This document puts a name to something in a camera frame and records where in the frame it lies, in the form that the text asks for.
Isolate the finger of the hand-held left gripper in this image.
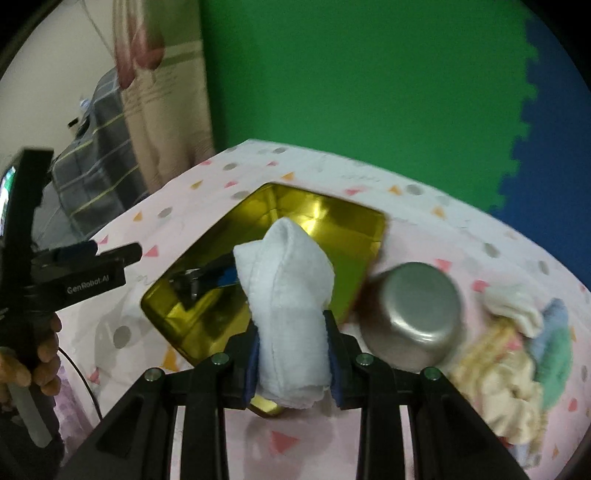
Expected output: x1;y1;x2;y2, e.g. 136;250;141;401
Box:
97;243;143;269
33;243;100;266

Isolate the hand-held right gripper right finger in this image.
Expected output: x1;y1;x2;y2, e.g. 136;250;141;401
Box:
323;310;532;480

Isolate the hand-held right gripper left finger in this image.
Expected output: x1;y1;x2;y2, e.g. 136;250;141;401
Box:
58;320;262;480

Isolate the white towel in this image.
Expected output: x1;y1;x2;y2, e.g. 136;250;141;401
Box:
233;217;336;411

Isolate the gold tray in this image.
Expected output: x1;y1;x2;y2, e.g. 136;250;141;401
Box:
140;182;387;418

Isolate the yellow pink green dotted towel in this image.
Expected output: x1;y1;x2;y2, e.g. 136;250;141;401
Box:
450;320;548;446

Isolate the mint green cloth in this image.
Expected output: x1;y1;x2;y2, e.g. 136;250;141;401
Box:
531;323;574;411

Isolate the person's left hand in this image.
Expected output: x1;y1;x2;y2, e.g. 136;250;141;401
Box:
0;313;64;403

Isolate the steel bowl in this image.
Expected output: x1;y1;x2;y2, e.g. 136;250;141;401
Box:
359;262;464;372

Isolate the grey plaid blanket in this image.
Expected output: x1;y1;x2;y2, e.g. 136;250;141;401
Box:
34;67;151;250

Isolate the beige printed curtain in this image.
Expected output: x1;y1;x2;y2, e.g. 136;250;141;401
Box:
112;0;217;195

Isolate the small white cloth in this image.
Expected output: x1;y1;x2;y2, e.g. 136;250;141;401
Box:
482;284;544;337

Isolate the pink printed tablecloth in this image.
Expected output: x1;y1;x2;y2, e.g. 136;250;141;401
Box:
55;138;591;480

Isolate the pale blue cloth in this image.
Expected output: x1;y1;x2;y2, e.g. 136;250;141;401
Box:
505;440;543;468

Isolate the green foam mat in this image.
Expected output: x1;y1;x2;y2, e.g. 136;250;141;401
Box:
199;0;540;210

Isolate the blue foam mat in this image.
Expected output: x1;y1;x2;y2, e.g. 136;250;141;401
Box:
492;18;591;289

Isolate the black cable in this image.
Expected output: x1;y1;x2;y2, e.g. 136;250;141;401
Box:
57;345;103;422

